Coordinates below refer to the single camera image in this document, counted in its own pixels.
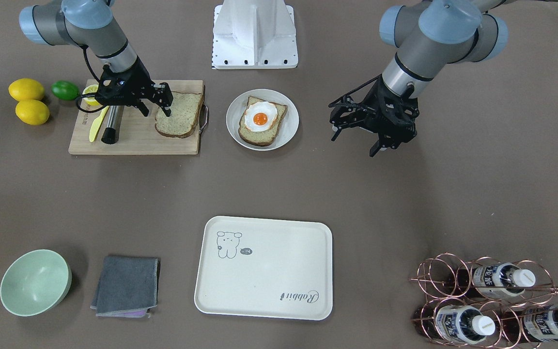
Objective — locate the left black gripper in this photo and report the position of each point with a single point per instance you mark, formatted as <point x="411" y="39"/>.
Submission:
<point x="375" y="107"/>

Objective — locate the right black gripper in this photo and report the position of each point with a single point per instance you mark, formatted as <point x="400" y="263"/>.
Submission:
<point x="140" y="83"/>

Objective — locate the bread slice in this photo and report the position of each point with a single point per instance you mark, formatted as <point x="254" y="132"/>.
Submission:
<point x="265" y="138"/>
<point x="185" y="109"/>

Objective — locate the white round plate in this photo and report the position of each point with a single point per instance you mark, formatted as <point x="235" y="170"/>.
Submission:
<point x="287" y="129"/>

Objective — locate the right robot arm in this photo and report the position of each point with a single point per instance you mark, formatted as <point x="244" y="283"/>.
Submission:
<point x="90" y="24"/>

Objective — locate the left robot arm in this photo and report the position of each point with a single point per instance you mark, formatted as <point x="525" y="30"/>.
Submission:
<point x="428" y="36"/>

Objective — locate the cream rabbit tray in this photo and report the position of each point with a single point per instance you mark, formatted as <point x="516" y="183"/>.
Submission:
<point x="265" y="268"/>

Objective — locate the wooden cutting board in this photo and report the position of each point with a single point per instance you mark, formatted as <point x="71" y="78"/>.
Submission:
<point x="137" y="135"/>

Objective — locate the steel muddler black tip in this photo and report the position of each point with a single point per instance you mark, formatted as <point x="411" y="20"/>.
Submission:
<point x="111" y="132"/>

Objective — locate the yellow plastic knife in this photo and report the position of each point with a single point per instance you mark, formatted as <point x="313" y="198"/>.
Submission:
<point x="96" y="124"/>

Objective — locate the half lemon slice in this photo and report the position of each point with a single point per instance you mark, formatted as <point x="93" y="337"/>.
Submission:
<point x="89" y="95"/>

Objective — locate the green lime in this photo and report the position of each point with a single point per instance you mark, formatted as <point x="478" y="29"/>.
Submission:
<point x="65" y="90"/>

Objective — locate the bread slice on plate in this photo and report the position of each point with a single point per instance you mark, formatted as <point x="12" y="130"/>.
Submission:
<point x="265" y="138"/>

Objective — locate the fried egg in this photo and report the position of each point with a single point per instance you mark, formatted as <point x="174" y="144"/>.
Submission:
<point x="259" y="116"/>

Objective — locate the yellow lemon lower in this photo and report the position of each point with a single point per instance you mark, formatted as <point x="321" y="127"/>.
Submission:
<point x="32" y="112"/>

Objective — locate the yellow lemon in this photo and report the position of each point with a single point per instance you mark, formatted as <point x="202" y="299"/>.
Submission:
<point x="32" y="112"/>
<point x="24" y="89"/>

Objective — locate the yellow lemon upper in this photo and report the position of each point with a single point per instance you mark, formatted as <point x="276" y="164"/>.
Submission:
<point x="24" y="89"/>

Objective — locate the grey folded cloth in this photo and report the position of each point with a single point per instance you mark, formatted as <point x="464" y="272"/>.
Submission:
<point x="127" y="287"/>

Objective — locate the bottle top white cap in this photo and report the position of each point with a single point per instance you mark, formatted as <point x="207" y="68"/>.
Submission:
<point x="492" y="282"/>

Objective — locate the green bowl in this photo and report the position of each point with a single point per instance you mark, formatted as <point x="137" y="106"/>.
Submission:
<point x="35" y="283"/>

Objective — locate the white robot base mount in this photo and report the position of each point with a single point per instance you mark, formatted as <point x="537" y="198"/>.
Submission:
<point x="254" y="34"/>

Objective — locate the copper wire bottle rack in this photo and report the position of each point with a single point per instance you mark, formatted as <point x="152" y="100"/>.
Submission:
<point x="433" y="272"/>

